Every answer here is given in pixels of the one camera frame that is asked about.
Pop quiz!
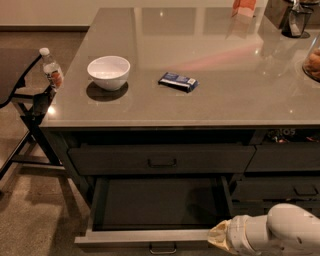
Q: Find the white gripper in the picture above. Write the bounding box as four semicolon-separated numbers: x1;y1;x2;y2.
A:
207;215;269;256

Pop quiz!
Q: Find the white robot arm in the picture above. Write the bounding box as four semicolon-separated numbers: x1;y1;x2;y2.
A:
207;203;320;256

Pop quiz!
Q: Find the blue snack packet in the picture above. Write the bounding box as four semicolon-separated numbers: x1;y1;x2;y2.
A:
158;72;199;93

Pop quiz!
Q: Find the glass bowl of pastries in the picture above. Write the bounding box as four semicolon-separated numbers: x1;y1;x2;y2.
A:
302;34;320;82

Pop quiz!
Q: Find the white ceramic bowl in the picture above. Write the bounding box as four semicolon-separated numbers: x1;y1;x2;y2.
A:
87;56;131;91

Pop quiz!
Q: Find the orange pink carton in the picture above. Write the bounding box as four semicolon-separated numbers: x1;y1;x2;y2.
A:
232;0;256;17

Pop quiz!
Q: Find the clear plastic water bottle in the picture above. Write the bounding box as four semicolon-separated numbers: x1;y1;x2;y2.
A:
39;48;64;90

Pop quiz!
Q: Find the dark cabinet frame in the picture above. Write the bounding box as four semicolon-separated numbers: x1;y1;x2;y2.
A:
45;126;319;202

